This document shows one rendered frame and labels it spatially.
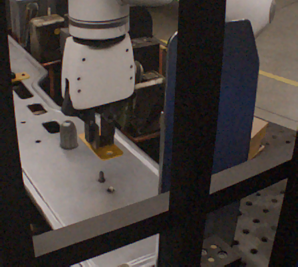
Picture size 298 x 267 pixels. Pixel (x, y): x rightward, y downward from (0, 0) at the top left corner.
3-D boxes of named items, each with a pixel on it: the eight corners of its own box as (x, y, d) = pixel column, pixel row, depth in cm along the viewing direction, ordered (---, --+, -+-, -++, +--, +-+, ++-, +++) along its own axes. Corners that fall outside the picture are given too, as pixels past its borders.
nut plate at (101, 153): (77, 136, 81) (76, 129, 80) (98, 130, 83) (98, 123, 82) (102, 161, 75) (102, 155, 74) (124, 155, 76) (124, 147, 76)
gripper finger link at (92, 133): (89, 100, 76) (90, 139, 79) (70, 105, 74) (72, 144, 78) (99, 108, 74) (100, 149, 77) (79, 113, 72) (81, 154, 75)
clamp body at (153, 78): (112, 220, 119) (109, 74, 101) (153, 206, 125) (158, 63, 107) (132, 242, 112) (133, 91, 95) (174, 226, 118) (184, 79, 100)
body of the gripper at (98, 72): (118, 15, 75) (117, 83, 80) (54, 27, 70) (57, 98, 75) (144, 28, 69) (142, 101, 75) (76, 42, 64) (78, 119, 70)
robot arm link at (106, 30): (114, 2, 74) (113, 20, 75) (59, 11, 70) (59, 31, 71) (143, 16, 68) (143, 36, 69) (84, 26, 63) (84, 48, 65)
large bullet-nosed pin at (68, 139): (58, 150, 92) (56, 118, 89) (73, 145, 94) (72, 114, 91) (65, 158, 90) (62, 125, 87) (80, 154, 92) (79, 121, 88)
